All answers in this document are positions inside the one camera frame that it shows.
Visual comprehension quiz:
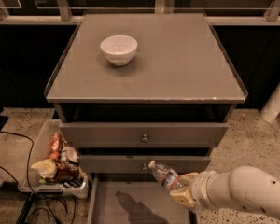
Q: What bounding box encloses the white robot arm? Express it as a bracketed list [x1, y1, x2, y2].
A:
[172, 82, 280, 221]

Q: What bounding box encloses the grey drawer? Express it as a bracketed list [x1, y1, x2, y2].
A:
[60, 122, 228, 148]
[88, 174, 198, 224]
[79, 155, 211, 174]

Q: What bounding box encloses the metal window railing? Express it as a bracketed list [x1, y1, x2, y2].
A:
[0, 0, 280, 26]

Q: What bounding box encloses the clear plastic storage bin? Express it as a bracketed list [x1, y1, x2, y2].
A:
[18, 119, 89, 199]

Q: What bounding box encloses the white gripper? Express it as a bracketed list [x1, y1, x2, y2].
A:
[169, 171, 217, 210]

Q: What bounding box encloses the bottom grey drawer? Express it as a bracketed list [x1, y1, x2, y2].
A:
[88, 174, 198, 224]

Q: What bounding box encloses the black cable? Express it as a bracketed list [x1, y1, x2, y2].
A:
[0, 130, 77, 224]

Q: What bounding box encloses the brass top drawer knob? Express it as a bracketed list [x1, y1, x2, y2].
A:
[141, 134, 149, 143]

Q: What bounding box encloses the red snack bag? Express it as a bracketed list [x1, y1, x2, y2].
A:
[50, 133, 63, 152]

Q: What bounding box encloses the white ceramic bowl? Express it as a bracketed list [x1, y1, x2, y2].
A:
[100, 35, 138, 66]

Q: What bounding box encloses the clear plastic water bottle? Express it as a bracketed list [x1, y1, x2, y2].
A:
[148, 161, 184, 191]

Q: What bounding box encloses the top grey drawer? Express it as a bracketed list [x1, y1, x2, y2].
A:
[60, 122, 228, 148]

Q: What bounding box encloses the brown snack bag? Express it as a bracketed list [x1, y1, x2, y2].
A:
[54, 163, 80, 182]

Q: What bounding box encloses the grey drawer cabinet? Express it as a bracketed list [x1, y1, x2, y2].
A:
[44, 12, 248, 224]

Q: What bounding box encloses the yellow snack bag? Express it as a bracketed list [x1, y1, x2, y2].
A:
[31, 159, 57, 178]

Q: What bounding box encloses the middle grey drawer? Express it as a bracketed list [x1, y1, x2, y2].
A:
[79, 155, 211, 174]

